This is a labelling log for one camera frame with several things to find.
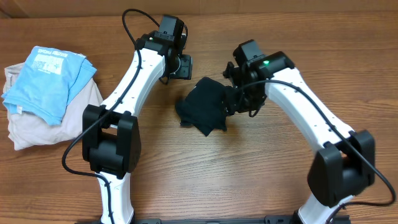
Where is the dark navy t-shirt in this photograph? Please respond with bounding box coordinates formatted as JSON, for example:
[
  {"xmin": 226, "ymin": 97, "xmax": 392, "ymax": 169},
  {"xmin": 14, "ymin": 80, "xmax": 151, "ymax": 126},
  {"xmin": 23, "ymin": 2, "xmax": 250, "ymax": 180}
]
[{"xmin": 175, "ymin": 77, "xmax": 237, "ymax": 136}]

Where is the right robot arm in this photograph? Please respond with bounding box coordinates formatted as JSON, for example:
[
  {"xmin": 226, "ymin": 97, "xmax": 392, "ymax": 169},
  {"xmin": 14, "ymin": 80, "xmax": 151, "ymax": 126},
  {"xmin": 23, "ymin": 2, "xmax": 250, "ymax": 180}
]
[{"xmin": 223, "ymin": 40, "xmax": 375, "ymax": 223}]

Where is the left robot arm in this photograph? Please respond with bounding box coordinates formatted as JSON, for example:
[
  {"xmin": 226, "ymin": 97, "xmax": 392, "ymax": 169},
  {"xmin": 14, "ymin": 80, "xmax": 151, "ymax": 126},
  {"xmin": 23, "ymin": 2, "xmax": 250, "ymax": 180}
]
[{"xmin": 82, "ymin": 15, "xmax": 193, "ymax": 223}]

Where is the light blue folded t-shirt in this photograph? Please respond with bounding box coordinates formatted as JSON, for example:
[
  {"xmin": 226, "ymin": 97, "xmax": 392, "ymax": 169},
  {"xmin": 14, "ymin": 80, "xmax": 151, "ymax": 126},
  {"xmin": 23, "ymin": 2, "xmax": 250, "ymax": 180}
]
[{"xmin": 2, "ymin": 46, "xmax": 96, "ymax": 126}]

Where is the beige folded garment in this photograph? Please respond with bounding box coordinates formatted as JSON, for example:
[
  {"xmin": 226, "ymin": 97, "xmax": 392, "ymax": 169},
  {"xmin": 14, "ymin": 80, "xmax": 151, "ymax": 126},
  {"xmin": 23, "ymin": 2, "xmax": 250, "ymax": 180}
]
[{"xmin": 3, "ymin": 63, "xmax": 103, "ymax": 151}]

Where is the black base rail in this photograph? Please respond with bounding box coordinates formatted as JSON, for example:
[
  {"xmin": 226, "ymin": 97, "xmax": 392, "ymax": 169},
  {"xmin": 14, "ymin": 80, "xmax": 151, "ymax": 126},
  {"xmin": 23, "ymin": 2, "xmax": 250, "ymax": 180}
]
[{"xmin": 132, "ymin": 215, "xmax": 294, "ymax": 224}]

